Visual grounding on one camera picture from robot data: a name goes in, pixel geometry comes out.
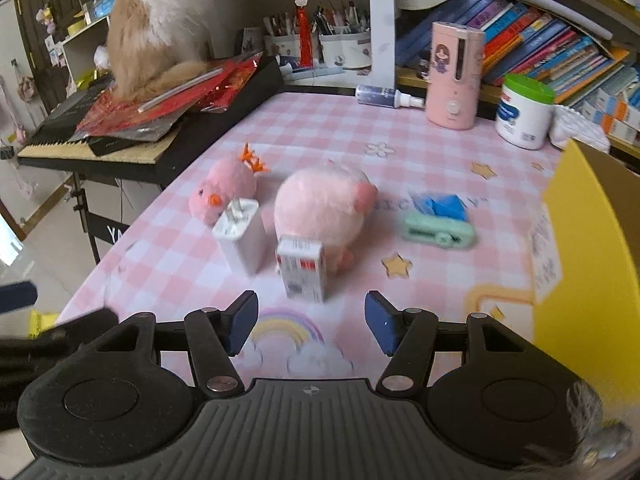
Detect white bookshelf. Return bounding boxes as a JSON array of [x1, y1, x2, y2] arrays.
[[214, 0, 640, 158]]

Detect row of colourful books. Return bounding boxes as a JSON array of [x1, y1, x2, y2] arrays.
[[395, 0, 632, 107]]

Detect orange white medicine carton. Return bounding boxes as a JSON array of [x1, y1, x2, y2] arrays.
[[599, 112, 640, 145], [580, 85, 640, 129]]

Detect white storage shelf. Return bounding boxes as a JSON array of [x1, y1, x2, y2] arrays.
[[60, 0, 122, 87]]

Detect red figure pen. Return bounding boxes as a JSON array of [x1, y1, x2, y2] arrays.
[[294, 0, 314, 69]]

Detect small white red carton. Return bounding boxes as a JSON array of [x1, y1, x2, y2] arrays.
[[275, 234, 327, 305]]

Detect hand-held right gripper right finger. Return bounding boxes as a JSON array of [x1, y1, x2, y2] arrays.
[[364, 290, 539, 401]]

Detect pink humidifier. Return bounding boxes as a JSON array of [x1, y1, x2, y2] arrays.
[[425, 21, 486, 130]]

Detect white jar green lid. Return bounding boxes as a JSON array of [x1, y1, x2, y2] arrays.
[[494, 73, 557, 151]]

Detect blue plastic bag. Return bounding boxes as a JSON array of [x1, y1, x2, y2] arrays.
[[414, 193, 469, 222]]

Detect yellow cardboard box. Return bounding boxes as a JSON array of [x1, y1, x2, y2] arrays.
[[529, 138, 640, 397]]

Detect black keyboard piano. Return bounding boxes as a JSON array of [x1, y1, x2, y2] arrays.
[[16, 55, 285, 187]]

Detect red foil wrapped packs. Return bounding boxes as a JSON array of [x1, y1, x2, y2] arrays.
[[74, 55, 264, 144]]

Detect white charger plug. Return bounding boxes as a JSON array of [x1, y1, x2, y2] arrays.
[[212, 197, 267, 276]]

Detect fluffy orange cat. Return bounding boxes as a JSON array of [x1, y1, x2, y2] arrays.
[[105, 0, 219, 102]]

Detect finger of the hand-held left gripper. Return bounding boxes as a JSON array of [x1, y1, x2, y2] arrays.
[[0, 281, 39, 317], [0, 308, 121, 363]]

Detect pink pig plush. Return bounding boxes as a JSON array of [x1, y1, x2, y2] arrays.
[[273, 160, 380, 272]]

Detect black keyboard stand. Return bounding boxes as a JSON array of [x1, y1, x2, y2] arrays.
[[69, 172, 167, 267]]

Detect mint green clip tool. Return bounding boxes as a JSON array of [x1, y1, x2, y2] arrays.
[[399, 210, 476, 251]]

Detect pink checkered tablecloth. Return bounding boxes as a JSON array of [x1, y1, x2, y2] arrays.
[[59, 90, 572, 387]]

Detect pink chick plush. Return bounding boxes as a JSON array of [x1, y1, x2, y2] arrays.
[[188, 143, 271, 225]]

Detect clear spray bottle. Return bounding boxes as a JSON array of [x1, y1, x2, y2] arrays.
[[354, 84, 426, 110]]

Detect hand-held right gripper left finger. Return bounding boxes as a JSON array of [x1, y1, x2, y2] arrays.
[[84, 290, 261, 399]]

